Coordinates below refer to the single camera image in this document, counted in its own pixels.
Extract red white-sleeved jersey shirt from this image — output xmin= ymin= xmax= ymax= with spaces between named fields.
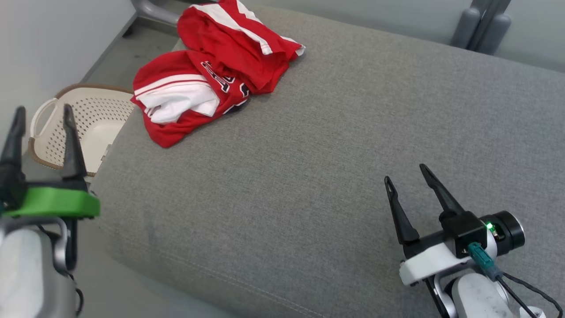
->
xmin=131 ymin=50 xmax=251 ymax=148

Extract black cable with teal plug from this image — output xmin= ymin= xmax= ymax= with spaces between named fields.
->
xmin=467 ymin=242 xmax=564 ymax=318

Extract red garment with white stripe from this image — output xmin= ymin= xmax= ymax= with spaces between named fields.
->
xmin=177 ymin=0 xmax=306 ymax=95

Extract grey metal tube frame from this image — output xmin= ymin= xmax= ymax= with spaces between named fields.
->
xmin=131 ymin=0 xmax=182 ymax=26

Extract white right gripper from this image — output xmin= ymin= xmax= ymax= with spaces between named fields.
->
xmin=384 ymin=163 xmax=498 ymax=286

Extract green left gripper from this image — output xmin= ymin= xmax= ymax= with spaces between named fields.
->
xmin=0 ymin=104 xmax=101 ymax=220

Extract cream perforated laundry basket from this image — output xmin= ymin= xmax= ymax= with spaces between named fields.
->
xmin=28 ymin=83 xmax=135 ymax=178

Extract grey stand posts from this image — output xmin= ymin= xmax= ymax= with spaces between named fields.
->
xmin=450 ymin=0 xmax=512 ymax=56

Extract grey fabric sofa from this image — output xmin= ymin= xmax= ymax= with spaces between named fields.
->
xmin=90 ymin=4 xmax=565 ymax=318

